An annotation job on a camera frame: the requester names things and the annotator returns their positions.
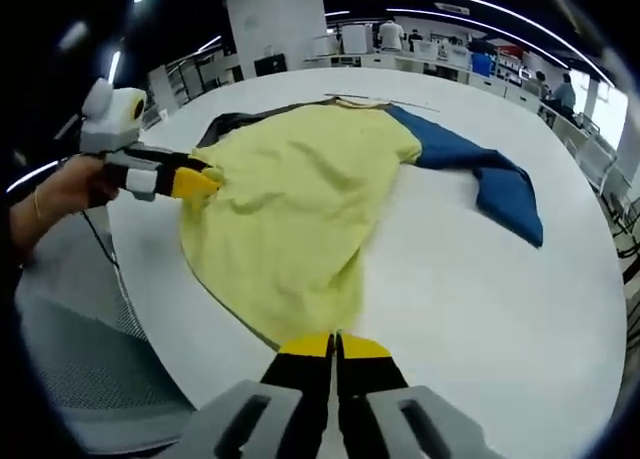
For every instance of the black low cabinet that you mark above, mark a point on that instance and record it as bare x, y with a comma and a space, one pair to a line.
270, 65

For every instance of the yellow blue grey garment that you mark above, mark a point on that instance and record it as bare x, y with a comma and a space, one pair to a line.
300, 204

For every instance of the person's left hand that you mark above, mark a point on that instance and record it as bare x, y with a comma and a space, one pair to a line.
75, 186

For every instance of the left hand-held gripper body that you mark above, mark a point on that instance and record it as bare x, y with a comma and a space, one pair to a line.
110, 124

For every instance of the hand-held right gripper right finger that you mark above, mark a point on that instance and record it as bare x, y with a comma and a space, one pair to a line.
390, 409

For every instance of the white office chair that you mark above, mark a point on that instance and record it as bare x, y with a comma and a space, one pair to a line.
597, 154

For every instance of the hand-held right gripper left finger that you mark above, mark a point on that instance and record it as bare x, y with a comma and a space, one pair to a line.
280, 409

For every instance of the grey mesh chair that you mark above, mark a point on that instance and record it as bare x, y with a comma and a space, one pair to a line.
100, 359

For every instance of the white appliance box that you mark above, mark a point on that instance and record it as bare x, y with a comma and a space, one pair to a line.
357, 39

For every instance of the blue storage box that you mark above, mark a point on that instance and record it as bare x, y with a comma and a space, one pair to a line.
481, 64

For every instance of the white square pillar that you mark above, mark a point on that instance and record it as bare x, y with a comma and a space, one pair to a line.
275, 24

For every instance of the white counter row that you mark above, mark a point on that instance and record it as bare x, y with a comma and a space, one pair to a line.
450, 71

